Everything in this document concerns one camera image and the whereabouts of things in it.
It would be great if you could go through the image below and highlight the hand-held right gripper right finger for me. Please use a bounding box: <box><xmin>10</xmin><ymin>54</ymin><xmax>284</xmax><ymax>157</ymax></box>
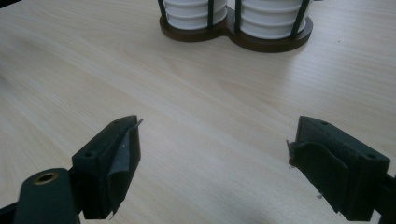
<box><xmin>286</xmin><ymin>115</ymin><xmax>391</xmax><ymax>222</ymax></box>

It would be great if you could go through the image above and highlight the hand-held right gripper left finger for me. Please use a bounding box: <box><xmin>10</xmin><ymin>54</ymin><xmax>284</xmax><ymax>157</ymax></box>
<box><xmin>71</xmin><ymin>115</ymin><xmax>144</xmax><ymax>220</ymax></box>

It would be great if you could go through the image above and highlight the black wire cup holder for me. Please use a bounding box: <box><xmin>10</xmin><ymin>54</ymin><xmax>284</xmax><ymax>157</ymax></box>
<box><xmin>157</xmin><ymin>0</ymin><xmax>314</xmax><ymax>53</ymax></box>

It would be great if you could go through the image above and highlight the tall stack of white cups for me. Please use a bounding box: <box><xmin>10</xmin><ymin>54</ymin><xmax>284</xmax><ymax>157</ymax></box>
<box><xmin>240</xmin><ymin>0</ymin><xmax>312</xmax><ymax>40</ymax></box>

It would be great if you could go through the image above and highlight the short stack of white cups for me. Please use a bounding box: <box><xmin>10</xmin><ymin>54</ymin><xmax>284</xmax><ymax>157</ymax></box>
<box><xmin>162</xmin><ymin>0</ymin><xmax>229</xmax><ymax>31</ymax></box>

